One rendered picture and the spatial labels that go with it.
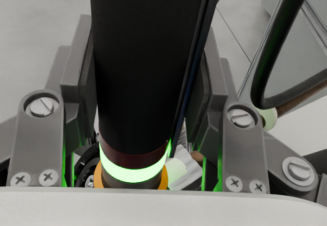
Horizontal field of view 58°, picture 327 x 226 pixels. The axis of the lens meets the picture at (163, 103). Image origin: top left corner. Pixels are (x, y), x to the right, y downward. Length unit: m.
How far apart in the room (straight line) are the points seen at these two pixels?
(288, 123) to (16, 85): 2.00
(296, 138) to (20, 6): 2.87
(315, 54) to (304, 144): 0.81
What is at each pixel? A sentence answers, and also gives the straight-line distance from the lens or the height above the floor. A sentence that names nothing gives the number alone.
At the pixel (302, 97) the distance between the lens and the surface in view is 0.31.
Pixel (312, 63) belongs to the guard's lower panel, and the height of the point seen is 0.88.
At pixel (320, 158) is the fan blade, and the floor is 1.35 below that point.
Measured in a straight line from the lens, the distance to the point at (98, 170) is 0.18.
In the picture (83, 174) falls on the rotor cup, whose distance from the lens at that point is 0.42.
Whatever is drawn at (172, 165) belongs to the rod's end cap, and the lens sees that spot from 0.21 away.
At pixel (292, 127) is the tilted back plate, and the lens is 0.58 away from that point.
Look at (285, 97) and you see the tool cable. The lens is 0.27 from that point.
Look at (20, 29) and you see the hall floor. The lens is 2.86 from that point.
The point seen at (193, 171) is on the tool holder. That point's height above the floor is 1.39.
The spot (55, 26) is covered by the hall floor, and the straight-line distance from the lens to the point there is 2.85.
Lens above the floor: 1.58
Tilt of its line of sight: 48 degrees down
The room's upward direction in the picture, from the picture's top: 10 degrees clockwise
